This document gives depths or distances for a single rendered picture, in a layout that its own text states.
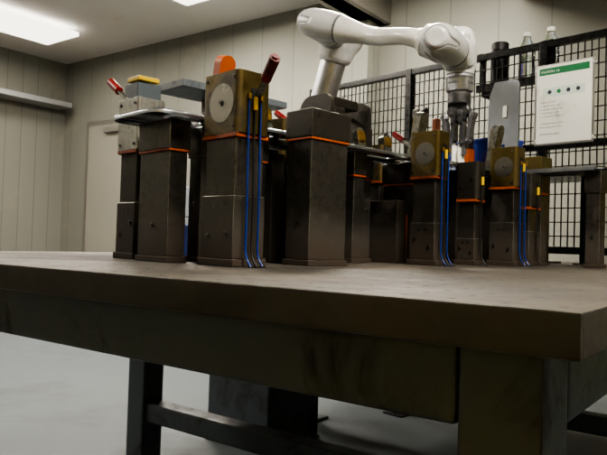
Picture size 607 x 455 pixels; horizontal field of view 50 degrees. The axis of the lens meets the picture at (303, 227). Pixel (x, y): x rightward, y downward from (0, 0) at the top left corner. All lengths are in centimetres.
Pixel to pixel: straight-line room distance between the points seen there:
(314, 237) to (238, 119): 32
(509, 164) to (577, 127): 67
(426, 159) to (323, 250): 46
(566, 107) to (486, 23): 294
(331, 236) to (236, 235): 28
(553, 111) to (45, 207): 717
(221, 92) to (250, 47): 559
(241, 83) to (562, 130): 165
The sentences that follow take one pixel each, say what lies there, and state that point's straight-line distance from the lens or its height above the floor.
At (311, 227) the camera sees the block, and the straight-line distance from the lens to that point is 135.
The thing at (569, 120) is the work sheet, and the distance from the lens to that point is 263.
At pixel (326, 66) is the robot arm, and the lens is 259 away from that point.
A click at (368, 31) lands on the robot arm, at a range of 236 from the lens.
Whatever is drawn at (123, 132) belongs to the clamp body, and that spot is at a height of 99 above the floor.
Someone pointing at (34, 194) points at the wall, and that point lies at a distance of 881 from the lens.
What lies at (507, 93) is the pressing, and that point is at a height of 129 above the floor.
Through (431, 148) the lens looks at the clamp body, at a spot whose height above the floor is 100.
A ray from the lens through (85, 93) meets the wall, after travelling 883.
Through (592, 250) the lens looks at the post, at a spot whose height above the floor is 75.
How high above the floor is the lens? 75
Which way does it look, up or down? 1 degrees up
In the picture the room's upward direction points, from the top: 2 degrees clockwise
